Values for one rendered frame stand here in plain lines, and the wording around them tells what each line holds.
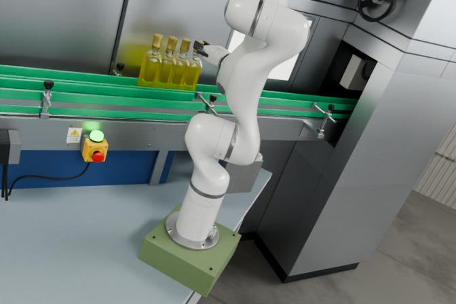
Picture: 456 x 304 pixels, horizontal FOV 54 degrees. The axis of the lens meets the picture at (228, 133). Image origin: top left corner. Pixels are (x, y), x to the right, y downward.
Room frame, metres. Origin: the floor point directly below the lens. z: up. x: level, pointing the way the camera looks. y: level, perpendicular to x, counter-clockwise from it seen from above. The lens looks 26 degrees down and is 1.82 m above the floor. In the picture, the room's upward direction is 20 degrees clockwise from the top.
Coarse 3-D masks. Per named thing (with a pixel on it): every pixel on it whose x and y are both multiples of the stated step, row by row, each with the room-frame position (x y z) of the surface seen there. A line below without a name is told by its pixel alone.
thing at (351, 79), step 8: (352, 56) 2.42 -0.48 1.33; (360, 56) 2.41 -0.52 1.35; (352, 64) 2.40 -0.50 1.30; (360, 64) 2.37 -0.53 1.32; (368, 64) 2.41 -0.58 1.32; (352, 72) 2.38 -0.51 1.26; (360, 72) 2.39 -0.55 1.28; (368, 72) 2.43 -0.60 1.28; (344, 80) 2.40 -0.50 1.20; (352, 80) 2.37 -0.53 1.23; (360, 80) 2.41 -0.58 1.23; (352, 88) 2.39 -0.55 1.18; (360, 88) 2.43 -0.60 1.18
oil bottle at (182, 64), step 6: (180, 60) 1.64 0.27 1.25; (186, 60) 1.65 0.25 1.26; (180, 66) 1.64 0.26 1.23; (186, 66) 1.65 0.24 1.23; (174, 72) 1.63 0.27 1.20; (180, 72) 1.64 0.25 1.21; (186, 72) 1.65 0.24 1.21; (174, 78) 1.63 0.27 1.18; (180, 78) 1.64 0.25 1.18; (174, 84) 1.63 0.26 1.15; (180, 84) 1.65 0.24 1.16
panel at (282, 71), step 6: (234, 36) 1.93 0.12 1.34; (240, 36) 1.95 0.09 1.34; (234, 42) 1.94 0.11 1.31; (240, 42) 1.96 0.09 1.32; (234, 48) 1.94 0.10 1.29; (288, 60) 2.14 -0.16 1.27; (294, 60) 2.16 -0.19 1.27; (276, 66) 2.11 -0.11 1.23; (282, 66) 2.13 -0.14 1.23; (288, 66) 2.15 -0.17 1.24; (270, 72) 2.09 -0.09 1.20; (276, 72) 2.11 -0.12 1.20; (282, 72) 2.14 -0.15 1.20; (288, 72) 2.16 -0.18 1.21; (276, 78) 2.12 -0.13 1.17; (282, 78) 2.14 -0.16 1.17
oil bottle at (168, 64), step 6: (162, 54) 1.62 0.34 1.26; (162, 60) 1.60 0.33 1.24; (168, 60) 1.60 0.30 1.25; (174, 60) 1.62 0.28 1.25; (162, 66) 1.59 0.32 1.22; (168, 66) 1.60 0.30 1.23; (174, 66) 1.62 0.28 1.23; (162, 72) 1.59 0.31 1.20; (168, 72) 1.60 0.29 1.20; (162, 78) 1.59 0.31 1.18; (168, 78) 1.61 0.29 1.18; (156, 84) 1.59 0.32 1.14; (162, 84) 1.60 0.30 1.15; (168, 84) 1.61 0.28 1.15
